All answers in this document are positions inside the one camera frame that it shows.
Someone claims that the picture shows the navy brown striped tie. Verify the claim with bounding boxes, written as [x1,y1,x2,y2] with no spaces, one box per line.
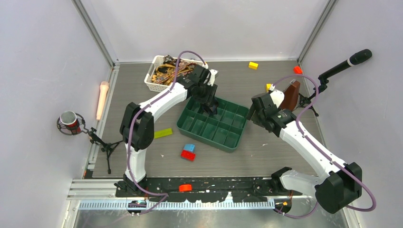
[201,98,219,115]

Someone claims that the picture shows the green divided tray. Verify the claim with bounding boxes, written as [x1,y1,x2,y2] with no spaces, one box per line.
[176,98,249,153]

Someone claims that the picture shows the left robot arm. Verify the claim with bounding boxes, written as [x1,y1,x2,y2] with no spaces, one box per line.
[119,65,219,197]

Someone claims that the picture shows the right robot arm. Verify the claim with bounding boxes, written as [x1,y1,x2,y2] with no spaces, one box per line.
[247,90,362,214]

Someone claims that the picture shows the pile of patterned ties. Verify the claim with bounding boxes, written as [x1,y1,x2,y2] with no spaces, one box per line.
[151,55,196,86]

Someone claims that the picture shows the black microphone tripod right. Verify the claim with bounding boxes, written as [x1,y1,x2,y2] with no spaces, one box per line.
[295,77,329,117]

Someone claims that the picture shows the yellow block far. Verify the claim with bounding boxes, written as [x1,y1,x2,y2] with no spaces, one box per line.
[248,62,259,70]

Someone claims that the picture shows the white perforated basket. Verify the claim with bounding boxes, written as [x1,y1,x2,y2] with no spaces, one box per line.
[144,55,209,92]

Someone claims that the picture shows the orange block in corner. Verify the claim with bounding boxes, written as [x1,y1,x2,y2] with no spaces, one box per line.
[293,66,303,74]

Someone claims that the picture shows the blue block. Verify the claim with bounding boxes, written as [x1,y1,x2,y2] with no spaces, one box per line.
[183,144,195,153]

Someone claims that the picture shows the lime green flat block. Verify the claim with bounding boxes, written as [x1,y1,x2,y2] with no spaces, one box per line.
[154,128,173,139]

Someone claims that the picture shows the red block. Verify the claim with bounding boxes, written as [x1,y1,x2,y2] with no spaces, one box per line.
[181,150,196,162]

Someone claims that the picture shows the orange-red small block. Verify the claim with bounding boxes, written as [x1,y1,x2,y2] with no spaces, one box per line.
[179,184,192,192]

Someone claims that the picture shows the black tripod left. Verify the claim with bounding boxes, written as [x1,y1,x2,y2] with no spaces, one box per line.
[87,127,123,174]

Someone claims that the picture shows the black handheld microphone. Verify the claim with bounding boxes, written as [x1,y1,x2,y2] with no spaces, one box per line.
[318,49,373,85]

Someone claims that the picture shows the red silver studio microphone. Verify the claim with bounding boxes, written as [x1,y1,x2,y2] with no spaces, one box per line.
[56,111,89,136]

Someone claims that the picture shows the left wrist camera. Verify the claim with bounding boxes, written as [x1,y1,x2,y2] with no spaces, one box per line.
[204,69,218,86]

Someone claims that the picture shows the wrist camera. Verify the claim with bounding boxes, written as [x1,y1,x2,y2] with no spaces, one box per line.
[204,69,218,86]
[269,89,285,108]

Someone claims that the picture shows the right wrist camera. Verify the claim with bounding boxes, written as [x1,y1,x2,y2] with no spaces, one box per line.
[269,89,285,108]

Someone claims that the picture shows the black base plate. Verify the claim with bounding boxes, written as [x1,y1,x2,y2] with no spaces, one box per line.
[114,177,300,203]

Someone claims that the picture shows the peach cylinder handle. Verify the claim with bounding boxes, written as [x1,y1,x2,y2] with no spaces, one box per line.
[96,81,109,121]

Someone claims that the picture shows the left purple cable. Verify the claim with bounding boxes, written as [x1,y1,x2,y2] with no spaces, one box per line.
[125,50,209,216]

